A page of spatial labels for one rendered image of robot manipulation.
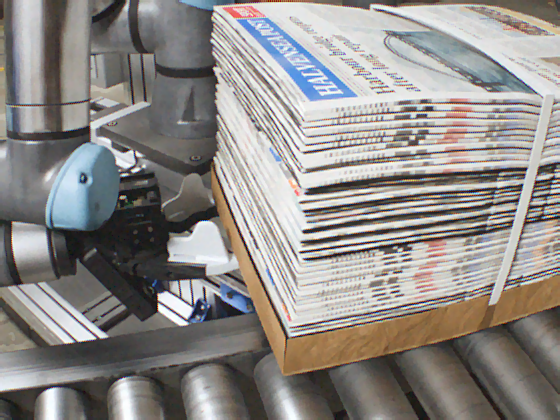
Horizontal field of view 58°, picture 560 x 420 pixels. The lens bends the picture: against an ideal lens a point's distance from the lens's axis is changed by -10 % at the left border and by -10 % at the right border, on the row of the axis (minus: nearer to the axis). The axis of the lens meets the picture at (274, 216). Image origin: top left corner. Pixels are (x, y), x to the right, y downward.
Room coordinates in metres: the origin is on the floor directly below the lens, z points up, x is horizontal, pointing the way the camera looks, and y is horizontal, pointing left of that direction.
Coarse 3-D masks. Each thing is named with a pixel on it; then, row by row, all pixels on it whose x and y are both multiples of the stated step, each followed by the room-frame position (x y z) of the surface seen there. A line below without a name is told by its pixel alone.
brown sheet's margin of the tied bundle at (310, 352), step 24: (216, 192) 0.53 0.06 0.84; (240, 240) 0.42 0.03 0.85; (240, 264) 0.42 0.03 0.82; (264, 312) 0.34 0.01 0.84; (432, 312) 0.32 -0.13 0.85; (456, 312) 0.33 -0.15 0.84; (312, 336) 0.29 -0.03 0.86; (336, 336) 0.30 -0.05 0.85; (360, 336) 0.30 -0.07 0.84; (384, 336) 0.31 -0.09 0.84; (408, 336) 0.32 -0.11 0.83; (432, 336) 0.32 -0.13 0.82; (288, 360) 0.29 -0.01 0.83; (312, 360) 0.29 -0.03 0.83; (336, 360) 0.30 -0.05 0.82
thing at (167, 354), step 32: (224, 320) 0.37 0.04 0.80; (256, 320) 0.37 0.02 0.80; (32, 352) 0.32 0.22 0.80; (64, 352) 0.32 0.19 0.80; (96, 352) 0.32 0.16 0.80; (128, 352) 0.32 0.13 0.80; (160, 352) 0.33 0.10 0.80; (192, 352) 0.33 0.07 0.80; (224, 352) 0.33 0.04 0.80; (256, 352) 0.33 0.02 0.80; (0, 384) 0.28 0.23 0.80; (32, 384) 0.28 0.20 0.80; (64, 384) 0.28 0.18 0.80; (96, 384) 0.29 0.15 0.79; (160, 384) 0.31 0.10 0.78; (256, 384) 0.33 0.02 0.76; (320, 384) 0.35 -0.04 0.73; (32, 416) 0.27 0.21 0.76; (96, 416) 0.29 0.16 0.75; (256, 416) 0.33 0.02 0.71
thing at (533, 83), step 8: (384, 8) 0.59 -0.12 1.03; (392, 8) 0.57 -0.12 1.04; (416, 16) 0.52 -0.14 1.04; (424, 16) 0.51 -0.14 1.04; (440, 24) 0.48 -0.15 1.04; (448, 24) 0.48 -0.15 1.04; (456, 32) 0.45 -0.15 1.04; (464, 32) 0.46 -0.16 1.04; (472, 40) 0.43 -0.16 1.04; (480, 48) 0.42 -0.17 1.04; (488, 48) 0.42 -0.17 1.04; (496, 56) 0.40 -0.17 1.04; (504, 56) 0.40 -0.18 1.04; (504, 64) 0.39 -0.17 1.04; (512, 64) 0.39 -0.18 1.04; (512, 72) 0.38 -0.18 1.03; (520, 72) 0.37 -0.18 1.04; (528, 80) 0.36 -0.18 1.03; (536, 80) 0.36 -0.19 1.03; (536, 88) 0.35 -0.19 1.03; (544, 88) 0.35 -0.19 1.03; (544, 96) 0.34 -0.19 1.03
